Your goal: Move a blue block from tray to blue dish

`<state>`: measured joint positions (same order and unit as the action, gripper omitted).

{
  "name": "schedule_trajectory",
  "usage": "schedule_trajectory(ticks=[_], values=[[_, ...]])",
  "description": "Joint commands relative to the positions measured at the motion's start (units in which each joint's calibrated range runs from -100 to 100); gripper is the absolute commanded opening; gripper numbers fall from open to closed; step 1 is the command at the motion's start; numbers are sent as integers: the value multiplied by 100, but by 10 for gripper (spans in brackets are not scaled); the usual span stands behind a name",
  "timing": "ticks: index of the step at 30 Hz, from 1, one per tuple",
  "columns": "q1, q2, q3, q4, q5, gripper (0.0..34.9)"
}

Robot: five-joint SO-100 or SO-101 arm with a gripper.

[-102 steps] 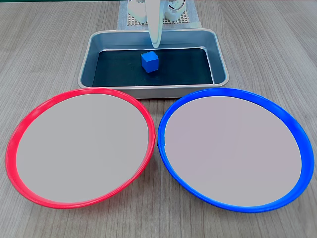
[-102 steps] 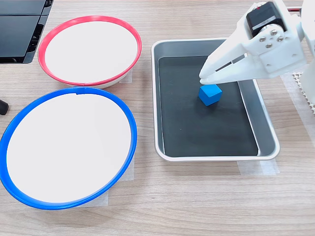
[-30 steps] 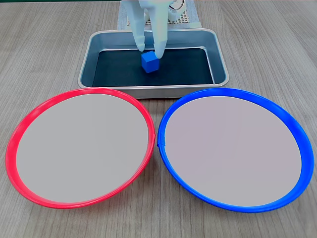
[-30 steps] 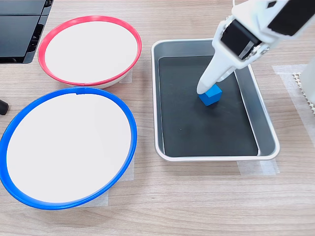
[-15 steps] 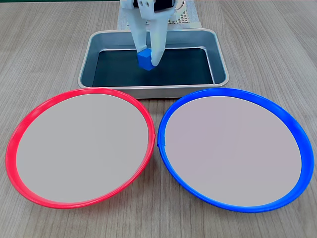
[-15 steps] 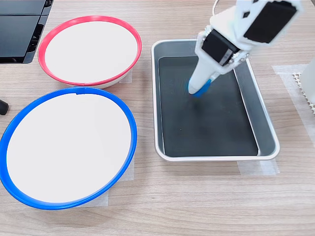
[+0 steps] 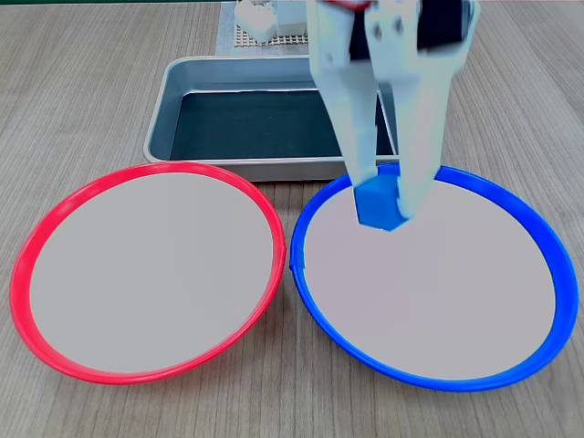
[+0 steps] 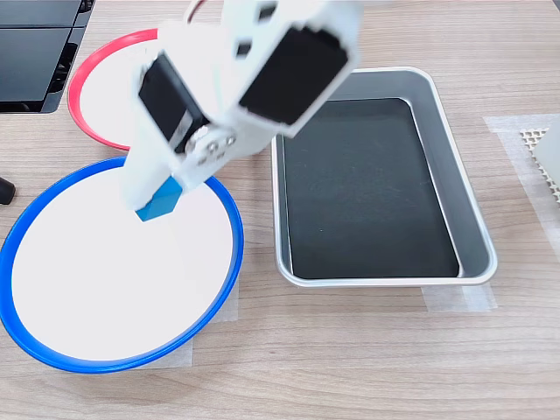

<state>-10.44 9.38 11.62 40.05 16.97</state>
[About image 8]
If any small blue cube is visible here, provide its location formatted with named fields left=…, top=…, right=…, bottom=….
left=134, top=175, right=184, bottom=223

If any steel tray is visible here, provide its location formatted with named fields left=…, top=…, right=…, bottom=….
left=270, top=66, right=500, bottom=289

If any red rimmed white plate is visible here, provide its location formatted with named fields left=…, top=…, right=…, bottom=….
left=66, top=28, right=164, bottom=152

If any blue rimmed white plate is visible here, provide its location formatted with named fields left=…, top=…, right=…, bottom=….
left=0, top=156, right=245, bottom=375

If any black plastic case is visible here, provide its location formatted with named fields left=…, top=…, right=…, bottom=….
left=0, top=0, right=97, bottom=116

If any black mat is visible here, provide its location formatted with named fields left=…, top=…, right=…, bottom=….
left=281, top=96, right=461, bottom=281

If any pale perforated plate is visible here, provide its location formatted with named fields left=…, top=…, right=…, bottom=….
left=519, top=126, right=560, bottom=205

